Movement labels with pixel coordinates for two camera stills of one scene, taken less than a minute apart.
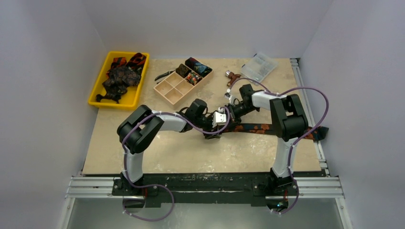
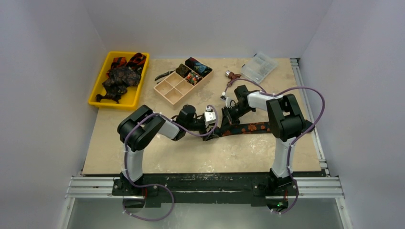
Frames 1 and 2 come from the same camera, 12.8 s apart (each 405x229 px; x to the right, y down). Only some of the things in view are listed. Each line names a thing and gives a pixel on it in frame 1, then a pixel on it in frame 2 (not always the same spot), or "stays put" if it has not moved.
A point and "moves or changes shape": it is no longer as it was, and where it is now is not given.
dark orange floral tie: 317,133 moves or changes shape
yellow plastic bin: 129,100 stays put
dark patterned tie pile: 115,84 stays put
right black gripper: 230,111 stays put
